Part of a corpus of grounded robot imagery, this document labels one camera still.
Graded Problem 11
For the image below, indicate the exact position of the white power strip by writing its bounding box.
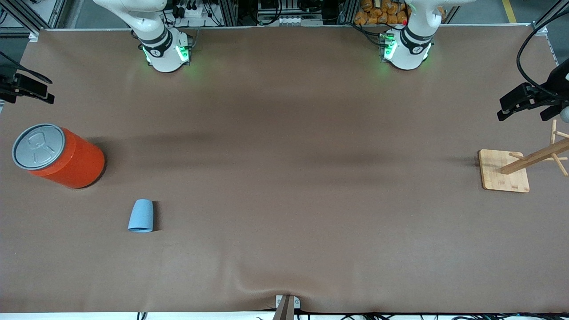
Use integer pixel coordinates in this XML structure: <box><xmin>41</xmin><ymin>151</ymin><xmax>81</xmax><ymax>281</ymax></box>
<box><xmin>178</xmin><ymin>4</ymin><xmax>215</xmax><ymax>19</ymax></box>

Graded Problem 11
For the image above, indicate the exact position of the light blue plastic cup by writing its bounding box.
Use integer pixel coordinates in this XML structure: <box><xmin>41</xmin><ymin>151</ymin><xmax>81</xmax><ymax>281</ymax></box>
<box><xmin>128</xmin><ymin>199</ymin><xmax>154</xmax><ymax>233</ymax></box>

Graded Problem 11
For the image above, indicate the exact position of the orange can with silver lid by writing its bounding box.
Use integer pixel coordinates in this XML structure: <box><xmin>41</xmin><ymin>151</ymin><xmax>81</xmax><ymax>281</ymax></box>
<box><xmin>12</xmin><ymin>124</ymin><xmax>106</xmax><ymax>189</ymax></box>

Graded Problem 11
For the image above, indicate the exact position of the brown table cover mat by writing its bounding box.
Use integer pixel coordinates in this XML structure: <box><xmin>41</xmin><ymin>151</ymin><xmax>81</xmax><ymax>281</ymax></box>
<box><xmin>0</xmin><ymin>24</ymin><xmax>569</xmax><ymax>314</ymax></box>

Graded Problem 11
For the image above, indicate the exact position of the wooden mug tree stand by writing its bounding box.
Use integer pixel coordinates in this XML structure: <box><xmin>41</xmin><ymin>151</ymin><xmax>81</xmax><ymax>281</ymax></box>
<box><xmin>478</xmin><ymin>119</ymin><xmax>569</xmax><ymax>193</ymax></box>

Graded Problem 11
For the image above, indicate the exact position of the aluminium frame beam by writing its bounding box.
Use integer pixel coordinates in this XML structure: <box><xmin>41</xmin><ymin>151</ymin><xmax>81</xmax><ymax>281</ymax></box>
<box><xmin>0</xmin><ymin>0</ymin><xmax>67</xmax><ymax>36</ymax></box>
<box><xmin>533</xmin><ymin>0</ymin><xmax>569</xmax><ymax>31</ymax></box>

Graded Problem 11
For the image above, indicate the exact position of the pile of orange bread toys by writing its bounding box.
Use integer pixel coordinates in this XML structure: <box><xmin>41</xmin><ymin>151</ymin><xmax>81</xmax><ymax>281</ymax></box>
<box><xmin>354</xmin><ymin>0</ymin><xmax>409</xmax><ymax>25</ymax></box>

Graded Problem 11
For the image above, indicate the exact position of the white connector strip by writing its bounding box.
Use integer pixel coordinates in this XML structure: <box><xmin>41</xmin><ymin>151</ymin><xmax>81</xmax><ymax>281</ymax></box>
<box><xmin>264</xmin><ymin>16</ymin><xmax>324</xmax><ymax>26</ymax></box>

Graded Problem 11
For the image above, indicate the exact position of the aluminium frame post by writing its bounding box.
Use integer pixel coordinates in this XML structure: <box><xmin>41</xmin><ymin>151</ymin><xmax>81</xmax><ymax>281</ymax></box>
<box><xmin>216</xmin><ymin>0</ymin><xmax>238</xmax><ymax>26</ymax></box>
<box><xmin>339</xmin><ymin>0</ymin><xmax>357</xmax><ymax>25</ymax></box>

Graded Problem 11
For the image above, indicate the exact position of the brown camera pole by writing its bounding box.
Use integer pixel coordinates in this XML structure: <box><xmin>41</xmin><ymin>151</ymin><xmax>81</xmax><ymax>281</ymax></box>
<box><xmin>272</xmin><ymin>296</ymin><xmax>296</xmax><ymax>320</ymax></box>

